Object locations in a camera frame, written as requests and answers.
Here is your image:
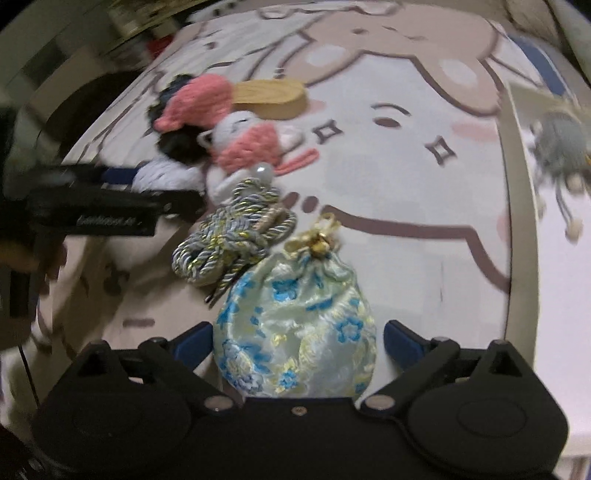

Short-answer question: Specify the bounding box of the white crochet piece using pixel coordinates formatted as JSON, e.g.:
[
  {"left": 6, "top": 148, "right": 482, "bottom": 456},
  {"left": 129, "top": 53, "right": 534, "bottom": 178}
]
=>
[{"left": 131, "top": 157, "right": 205, "bottom": 193}]

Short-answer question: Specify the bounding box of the floral brocade drawstring pouch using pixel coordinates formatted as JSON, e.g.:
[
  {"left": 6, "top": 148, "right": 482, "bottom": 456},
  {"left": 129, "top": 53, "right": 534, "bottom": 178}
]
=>
[{"left": 213, "top": 213, "right": 378, "bottom": 399}]

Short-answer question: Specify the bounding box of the twisted blue gold cord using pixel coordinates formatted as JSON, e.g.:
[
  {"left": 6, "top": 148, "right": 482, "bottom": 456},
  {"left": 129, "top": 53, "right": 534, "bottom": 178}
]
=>
[{"left": 171, "top": 177, "right": 299, "bottom": 305}]

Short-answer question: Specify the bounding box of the pink crochet doll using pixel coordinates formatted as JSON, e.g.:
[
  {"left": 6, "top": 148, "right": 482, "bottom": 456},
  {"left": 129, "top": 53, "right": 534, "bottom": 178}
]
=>
[{"left": 154, "top": 73, "right": 320, "bottom": 205}]

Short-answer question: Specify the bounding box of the grey crochet spider toy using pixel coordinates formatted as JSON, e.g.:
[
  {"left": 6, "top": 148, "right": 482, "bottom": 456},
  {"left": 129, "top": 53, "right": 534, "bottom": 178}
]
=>
[{"left": 529, "top": 108, "right": 590, "bottom": 244}]

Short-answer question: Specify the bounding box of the oval wooden block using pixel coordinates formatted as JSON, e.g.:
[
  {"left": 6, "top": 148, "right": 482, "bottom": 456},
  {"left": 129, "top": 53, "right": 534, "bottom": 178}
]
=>
[{"left": 232, "top": 79, "right": 308, "bottom": 121}]

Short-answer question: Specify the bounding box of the white cardboard box tray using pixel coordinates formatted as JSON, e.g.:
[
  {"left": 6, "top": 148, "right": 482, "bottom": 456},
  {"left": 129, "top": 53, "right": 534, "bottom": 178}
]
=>
[{"left": 499, "top": 84, "right": 590, "bottom": 457}]

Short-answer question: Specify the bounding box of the cartoon bunny blanket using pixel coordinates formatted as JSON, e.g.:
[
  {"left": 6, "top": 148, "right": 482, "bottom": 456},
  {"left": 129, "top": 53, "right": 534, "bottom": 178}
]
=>
[{"left": 27, "top": 0, "right": 569, "bottom": 416}]

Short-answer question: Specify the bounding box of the blue striped towel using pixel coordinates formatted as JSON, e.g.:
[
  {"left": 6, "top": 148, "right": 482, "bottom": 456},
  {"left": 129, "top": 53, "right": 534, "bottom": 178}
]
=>
[{"left": 509, "top": 34, "right": 579, "bottom": 102}]

